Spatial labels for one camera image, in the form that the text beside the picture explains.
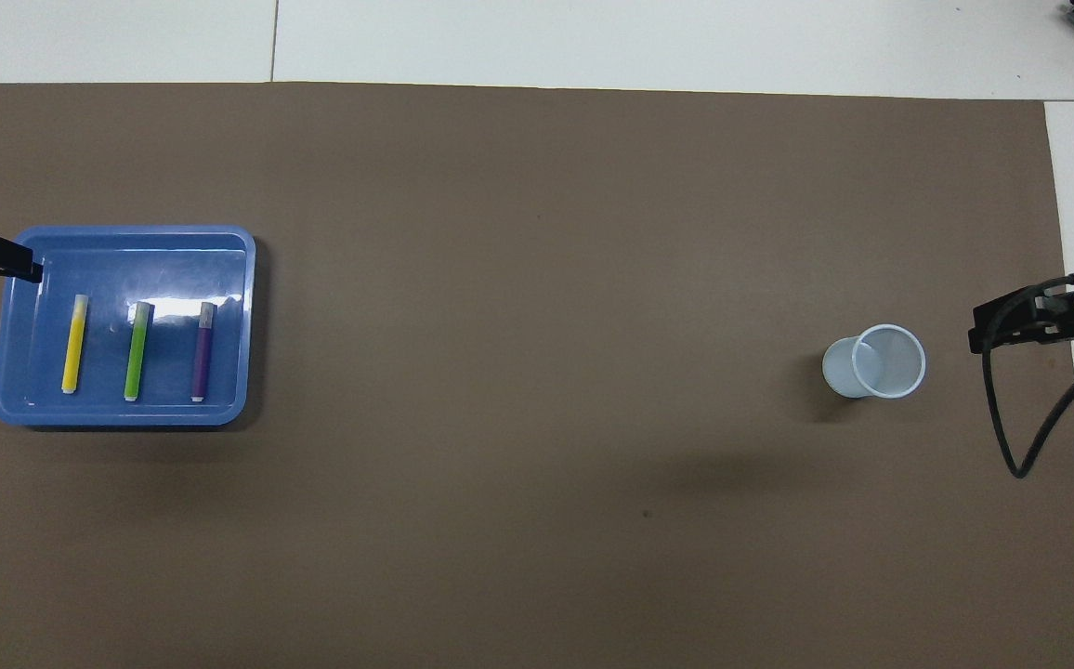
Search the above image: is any yellow marker pen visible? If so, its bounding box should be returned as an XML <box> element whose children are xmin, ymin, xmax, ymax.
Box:
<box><xmin>61</xmin><ymin>294</ymin><xmax>90</xmax><ymax>395</ymax></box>

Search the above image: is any green marker pen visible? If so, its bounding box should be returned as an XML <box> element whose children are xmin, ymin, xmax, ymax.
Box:
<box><xmin>124</xmin><ymin>302</ymin><xmax>156</xmax><ymax>403</ymax></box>

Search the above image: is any purple marker pen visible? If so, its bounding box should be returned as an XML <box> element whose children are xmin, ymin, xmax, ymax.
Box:
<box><xmin>190</xmin><ymin>302</ymin><xmax>218</xmax><ymax>403</ymax></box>

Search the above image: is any blue plastic tray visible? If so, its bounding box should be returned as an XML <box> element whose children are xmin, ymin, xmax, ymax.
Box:
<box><xmin>0</xmin><ymin>225</ymin><xmax>256</xmax><ymax>428</ymax></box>

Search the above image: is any brown table mat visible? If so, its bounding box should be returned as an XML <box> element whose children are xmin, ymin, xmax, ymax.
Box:
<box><xmin>0</xmin><ymin>82</ymin><xmax>1074</xmax><ymax>669</ymax></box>

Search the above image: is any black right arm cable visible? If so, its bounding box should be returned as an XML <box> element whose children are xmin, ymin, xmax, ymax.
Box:
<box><xmin>981</xmin><ymin>271</ymin><xmax>1074</xmax><ymax>480</ymax></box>

